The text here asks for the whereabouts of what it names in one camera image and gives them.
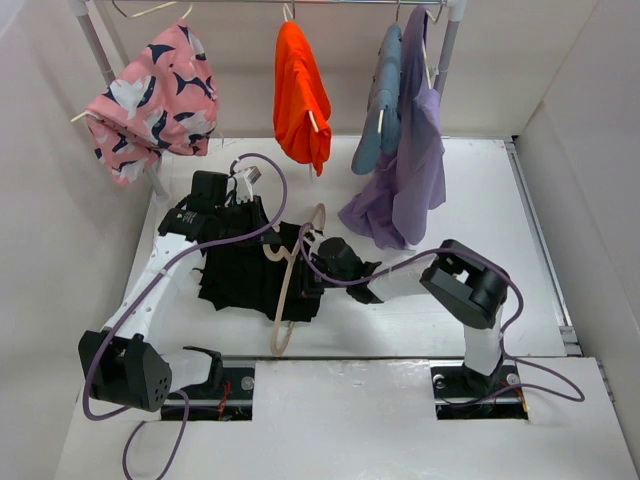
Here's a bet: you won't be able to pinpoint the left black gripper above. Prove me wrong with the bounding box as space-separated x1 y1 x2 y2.
216 195 281 246

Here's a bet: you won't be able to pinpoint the black trousers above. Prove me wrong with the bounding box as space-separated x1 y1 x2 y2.
198 222 320 322

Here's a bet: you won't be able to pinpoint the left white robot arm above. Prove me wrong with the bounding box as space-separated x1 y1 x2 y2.
78 166 275 412

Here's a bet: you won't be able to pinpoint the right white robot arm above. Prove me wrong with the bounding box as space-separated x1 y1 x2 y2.
301 231 510 394

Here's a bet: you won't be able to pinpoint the wooden hanger under orange shorts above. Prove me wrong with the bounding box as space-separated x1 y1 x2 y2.
282 1 319 182

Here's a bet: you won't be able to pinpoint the wooden hanger under pink shorts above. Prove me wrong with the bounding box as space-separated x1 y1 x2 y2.
69 0 193 124

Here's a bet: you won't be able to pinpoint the wooden hanger under lilac shirt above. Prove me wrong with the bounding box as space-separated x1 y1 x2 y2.
422 0 446 89

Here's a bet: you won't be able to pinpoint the wooden hanger under blue shorts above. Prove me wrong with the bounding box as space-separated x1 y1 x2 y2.
377 0 401 135

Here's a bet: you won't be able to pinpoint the lilac purple shirt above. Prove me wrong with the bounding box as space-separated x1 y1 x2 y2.
338 5 446 250

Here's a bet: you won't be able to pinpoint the orange shorts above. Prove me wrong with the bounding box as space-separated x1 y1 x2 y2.
273 22 332 176

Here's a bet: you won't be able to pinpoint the blue-grey shorts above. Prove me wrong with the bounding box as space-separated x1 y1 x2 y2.
351 23 402 175

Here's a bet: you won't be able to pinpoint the pink bird-print shorts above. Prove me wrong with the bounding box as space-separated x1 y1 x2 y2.
85 19 219 185

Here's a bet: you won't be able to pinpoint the grey metal clothes rack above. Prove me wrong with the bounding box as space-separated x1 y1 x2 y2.
68 0 468 203

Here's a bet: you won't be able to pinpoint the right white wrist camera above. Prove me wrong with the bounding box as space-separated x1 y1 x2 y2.
303 229 326 255

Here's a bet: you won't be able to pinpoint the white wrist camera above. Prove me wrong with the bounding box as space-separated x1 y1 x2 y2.
303 229 326 255
227 166 261 204

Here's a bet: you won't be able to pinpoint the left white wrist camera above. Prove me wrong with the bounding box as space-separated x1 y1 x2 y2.
227 166 261 204

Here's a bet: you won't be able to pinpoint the aluminium rail front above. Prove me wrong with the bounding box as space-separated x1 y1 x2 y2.
222 354 464 363

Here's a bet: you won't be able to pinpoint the aluminium rail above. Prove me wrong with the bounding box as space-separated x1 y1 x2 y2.
504 140 584 357
222 354 464 363

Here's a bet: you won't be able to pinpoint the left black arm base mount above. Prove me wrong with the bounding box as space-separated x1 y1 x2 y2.
184 361 256 422

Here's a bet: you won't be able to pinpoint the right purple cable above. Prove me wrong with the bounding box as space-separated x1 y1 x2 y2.
297 222 586 405

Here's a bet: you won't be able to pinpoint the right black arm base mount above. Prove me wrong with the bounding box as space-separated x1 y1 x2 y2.
431 361 528 420

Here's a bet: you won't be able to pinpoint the aluminium rail right side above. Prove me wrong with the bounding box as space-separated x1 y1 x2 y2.
504 140 584 357

